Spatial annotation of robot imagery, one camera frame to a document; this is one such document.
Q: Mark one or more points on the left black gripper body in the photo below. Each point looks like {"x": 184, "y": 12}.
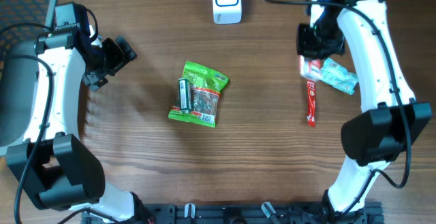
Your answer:
{"x": 108, "y": 58}

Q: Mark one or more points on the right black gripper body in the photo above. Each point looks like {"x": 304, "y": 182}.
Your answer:
{"x": 318, "y": 41}

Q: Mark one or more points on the orange tissue pack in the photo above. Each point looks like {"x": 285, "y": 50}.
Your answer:
{"x": 310, "y": 68}

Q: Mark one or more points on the teal tissue pack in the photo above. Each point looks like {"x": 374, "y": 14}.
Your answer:
{"x": 338, "y": 77}

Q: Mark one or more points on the red snack bar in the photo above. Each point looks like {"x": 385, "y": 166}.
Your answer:
{"x": 311, "y": 98}

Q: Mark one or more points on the green white small box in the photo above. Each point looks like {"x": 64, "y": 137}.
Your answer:
{"x": 185, "y": 95}

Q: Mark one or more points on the green snack bag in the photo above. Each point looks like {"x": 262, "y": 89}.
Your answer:
{"x": 206, "y": 87}

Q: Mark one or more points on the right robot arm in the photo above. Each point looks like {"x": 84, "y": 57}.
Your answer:
{"x": 391, "y": 118}

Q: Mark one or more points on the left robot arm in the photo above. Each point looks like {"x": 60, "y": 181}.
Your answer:
{"x": 53, "y": 167}

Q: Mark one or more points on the white barcode scanner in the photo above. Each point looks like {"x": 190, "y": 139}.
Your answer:
{"x": 226, "y": 12}

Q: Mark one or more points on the grey plastic mesh basket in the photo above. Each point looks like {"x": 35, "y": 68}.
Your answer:
{"x": 21, "y": 22}

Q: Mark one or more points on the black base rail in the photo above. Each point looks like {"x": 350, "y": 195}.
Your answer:
{"x": 304, "y": 213}

